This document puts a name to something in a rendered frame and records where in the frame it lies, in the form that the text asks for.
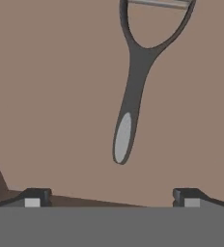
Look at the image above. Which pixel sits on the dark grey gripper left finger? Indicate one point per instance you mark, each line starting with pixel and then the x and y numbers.
pixel 36 194

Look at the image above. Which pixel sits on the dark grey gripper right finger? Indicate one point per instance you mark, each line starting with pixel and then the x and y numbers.
pixel 188 194

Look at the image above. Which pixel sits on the brown drawer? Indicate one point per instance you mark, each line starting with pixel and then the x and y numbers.
pixel 52 96

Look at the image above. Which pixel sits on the dark grey peeler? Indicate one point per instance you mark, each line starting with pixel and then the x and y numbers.
pixel 134 93

